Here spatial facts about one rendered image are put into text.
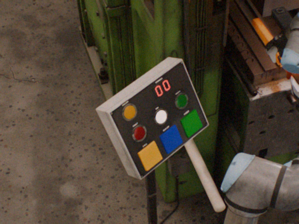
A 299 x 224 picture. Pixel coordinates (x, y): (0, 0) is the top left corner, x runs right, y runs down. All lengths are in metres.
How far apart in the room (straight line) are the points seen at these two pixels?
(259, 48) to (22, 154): 1.54
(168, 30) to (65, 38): 1.82
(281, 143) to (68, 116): 1.35
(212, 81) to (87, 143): 1.10
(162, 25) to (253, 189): 0.84
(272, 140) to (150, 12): 0.76
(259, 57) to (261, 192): 0.93
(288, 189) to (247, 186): 0.10
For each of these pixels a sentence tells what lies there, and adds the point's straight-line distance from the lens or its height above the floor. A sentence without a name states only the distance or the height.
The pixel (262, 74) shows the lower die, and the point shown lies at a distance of 2.43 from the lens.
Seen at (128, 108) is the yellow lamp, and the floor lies 1.18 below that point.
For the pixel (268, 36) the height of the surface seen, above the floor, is 1.01.
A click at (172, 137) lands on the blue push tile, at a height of 1.02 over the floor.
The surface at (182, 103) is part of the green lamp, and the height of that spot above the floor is 1.08.
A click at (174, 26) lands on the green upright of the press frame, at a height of 1.20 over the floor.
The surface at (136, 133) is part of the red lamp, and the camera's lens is 2.07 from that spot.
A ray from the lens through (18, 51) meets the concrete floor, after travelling 4.00.
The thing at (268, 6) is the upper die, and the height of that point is 1.32.
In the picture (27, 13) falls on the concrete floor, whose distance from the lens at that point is 4.26.
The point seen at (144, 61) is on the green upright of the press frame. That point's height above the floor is 0.66.
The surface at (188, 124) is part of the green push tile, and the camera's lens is 2.19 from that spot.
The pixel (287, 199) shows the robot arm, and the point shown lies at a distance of 1.63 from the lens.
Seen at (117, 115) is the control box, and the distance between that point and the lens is 2.02.
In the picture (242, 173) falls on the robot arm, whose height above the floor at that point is 1.38.
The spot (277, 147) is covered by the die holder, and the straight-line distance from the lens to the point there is 2.76.
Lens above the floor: 2.73
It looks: 50 degrees down
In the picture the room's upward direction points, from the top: 3 degrees counter-clockwise
